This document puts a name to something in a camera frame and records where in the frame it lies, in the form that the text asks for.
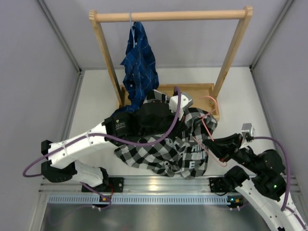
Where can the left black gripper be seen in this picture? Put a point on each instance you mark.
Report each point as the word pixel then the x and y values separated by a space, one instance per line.
pixel 168 115

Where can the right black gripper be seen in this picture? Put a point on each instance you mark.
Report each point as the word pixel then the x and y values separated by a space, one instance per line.
pixel 235 145

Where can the pink wire hanger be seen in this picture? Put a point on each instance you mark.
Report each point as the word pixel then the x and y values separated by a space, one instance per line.
pixel 202 118

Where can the black white checkered shirt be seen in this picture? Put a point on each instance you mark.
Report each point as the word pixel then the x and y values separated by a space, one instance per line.
pixel 180 155

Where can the blue plaid shirt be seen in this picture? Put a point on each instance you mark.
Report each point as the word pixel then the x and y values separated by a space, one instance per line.
pixel 141 76

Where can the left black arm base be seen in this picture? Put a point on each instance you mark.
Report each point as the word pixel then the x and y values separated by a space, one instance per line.
pixel 111 184

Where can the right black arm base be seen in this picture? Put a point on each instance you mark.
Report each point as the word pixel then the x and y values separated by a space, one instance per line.
pixel 221 186

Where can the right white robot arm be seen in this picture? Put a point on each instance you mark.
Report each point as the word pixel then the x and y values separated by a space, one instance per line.
pixel 258 178

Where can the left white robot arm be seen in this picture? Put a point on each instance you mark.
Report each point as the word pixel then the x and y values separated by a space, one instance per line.
pixel 122 128

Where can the wooden clothes rack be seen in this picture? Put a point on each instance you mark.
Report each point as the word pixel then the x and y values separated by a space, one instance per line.
pixel 201 92

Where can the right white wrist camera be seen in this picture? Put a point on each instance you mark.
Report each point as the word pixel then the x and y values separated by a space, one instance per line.
pixel 249 131

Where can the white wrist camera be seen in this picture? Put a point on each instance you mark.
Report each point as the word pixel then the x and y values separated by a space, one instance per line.
pixel 186 101
pixel 249 131

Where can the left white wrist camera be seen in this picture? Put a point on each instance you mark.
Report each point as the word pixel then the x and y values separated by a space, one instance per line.
pixel 186 101

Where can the perforated cable duct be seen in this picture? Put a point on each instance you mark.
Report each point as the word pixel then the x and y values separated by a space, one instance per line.
pixel 141 199

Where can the aluminium mounting rail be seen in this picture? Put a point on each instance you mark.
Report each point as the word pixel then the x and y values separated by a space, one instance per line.
pixel 139 185

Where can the light blue wire hanger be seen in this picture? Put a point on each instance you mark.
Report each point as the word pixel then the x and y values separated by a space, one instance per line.
pixel 132 29

